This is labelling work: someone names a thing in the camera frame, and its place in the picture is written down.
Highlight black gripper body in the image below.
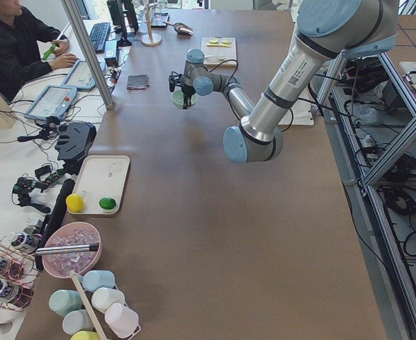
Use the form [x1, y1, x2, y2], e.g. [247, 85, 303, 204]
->
[181, 84, 195, 98]

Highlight green bowl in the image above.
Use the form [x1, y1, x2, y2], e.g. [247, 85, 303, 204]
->
[172, 90, 198, 110]

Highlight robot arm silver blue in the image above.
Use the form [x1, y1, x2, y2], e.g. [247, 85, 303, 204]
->
[169, 0, 399, 164]

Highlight pink bowl with ice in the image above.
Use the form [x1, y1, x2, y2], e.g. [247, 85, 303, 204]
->
[41, 222, 102, 278]

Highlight bamboo cutting board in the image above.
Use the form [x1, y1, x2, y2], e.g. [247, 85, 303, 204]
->
[200, 37, 237, 67]

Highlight dark grey folded cloth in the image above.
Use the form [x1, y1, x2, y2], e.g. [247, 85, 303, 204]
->
[126, 74, 150, 90]

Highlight yellow plastic knife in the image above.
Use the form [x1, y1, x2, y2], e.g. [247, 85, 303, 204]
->
[205, 43, 232, 48]

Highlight wooden cup stand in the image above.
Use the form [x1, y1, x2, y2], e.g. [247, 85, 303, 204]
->
[141, 4, 162, 47]

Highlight metal scoop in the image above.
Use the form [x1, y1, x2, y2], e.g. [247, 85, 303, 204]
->
[164, 21, 193, 36]

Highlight black power adapter box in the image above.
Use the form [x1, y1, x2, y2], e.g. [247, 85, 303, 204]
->
[104, 40, 118, 67]

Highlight black monitor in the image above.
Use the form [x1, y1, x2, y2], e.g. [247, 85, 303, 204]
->
[106, 0, 139, 47]

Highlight black keyboard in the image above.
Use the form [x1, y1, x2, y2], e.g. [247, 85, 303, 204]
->
[89, 22, 111, 53]

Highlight teach pendant tablet far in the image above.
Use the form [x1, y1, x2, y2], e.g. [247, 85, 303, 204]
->
[62, 60, 96, 91]

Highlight teach pendant tablet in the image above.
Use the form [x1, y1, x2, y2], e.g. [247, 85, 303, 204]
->
[24, 85, 77, 121]
[62, 60, 96, 91]

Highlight cream plastic tray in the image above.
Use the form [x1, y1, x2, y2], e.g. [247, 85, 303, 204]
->
[67, 155, 130, 215]

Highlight teach pendant tablet near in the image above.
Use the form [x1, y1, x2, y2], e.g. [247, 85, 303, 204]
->
[24, 85, 77, 121]

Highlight green lime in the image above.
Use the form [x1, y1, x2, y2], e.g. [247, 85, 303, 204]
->
[99, 197, 117, 210]

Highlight yellow lemon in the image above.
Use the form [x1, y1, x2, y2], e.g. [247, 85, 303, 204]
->
[65, 193, 84, 213]

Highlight seated person black shirt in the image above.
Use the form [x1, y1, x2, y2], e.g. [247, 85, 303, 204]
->
[0, 1, 78, 101]

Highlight metal tongs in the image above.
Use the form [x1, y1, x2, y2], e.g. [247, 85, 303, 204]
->
[35, 243, 101, 256]

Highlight light blue cup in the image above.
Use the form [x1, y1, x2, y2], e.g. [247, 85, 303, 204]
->
[82, 270, 116, 292]

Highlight white cup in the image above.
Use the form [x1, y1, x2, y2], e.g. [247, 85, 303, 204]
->
[91, 287, 125, 313]

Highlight pink cup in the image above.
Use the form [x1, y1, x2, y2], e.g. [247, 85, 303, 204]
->
[104, 302, 139, 339]

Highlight mint green cup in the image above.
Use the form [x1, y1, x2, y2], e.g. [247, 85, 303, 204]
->
[48, 290, 82, 317]

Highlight wooden cup rack pole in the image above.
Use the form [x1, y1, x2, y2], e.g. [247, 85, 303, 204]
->
[69, 271, 107, 340]

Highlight pale grey blue cup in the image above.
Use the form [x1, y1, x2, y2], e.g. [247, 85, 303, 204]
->
[62, 310, 94, 335]

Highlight yellow cup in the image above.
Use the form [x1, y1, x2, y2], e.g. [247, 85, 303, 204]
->
[70, 330, 100, 340]

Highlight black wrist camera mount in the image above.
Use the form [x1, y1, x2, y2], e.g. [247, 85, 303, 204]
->
[168, 71, 184, 93]

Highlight aluminium frame post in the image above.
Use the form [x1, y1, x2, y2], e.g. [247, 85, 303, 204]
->
[61, 0, 114, 109]

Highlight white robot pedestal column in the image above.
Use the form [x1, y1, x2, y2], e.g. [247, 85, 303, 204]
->
[278, 13, 315, 126]

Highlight aluminium frame table right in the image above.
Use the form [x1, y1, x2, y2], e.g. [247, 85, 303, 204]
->
[309, 43, 416, 339]

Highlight copper wire bottle rack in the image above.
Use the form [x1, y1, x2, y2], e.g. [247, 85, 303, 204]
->
[0, 237, 40, 312]

